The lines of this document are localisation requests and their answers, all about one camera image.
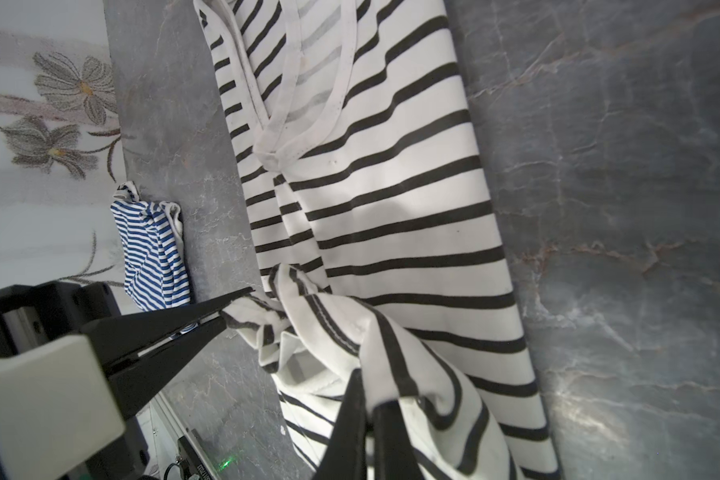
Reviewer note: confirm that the blue white striped tank top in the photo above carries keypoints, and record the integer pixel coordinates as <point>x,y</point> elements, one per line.
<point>151,234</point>

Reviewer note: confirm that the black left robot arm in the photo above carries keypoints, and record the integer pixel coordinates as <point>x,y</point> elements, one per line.
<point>128,456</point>

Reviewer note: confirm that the black white striped tank top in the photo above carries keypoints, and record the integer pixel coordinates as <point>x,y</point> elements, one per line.
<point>374,232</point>

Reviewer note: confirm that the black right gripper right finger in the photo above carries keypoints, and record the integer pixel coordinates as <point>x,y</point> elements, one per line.
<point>393,453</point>

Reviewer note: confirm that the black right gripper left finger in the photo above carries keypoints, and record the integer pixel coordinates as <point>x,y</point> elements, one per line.
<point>345,455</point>

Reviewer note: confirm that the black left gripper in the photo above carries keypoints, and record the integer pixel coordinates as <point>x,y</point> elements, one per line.
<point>31,316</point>

